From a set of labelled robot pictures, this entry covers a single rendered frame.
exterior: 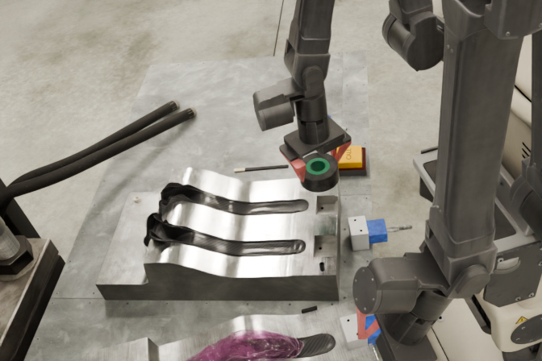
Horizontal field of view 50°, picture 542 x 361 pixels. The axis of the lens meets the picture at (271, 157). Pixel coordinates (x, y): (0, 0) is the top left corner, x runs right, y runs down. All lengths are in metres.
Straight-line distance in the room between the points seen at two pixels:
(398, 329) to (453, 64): 0.40
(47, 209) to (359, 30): 1.94
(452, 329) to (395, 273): 1.06
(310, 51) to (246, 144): 0.63
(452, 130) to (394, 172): 1.97
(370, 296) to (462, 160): 0.22
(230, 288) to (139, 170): 0.51
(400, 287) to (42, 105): 2.98
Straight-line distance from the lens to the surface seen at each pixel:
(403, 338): 0.81
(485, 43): 0.50
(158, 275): 1.19
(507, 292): 1.07
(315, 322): 1.10
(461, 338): 1.76
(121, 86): 3.40
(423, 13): 1.00
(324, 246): 1.19
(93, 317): 1.31
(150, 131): 1.57
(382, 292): 0.71
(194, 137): 1.60
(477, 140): 0.57
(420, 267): 0.74
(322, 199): 1.25
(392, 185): 2.47
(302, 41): 0.94
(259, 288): 1.17
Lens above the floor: 1.80
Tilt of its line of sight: 43 degrees down
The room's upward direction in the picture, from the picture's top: 12 degrees counter-clockwise
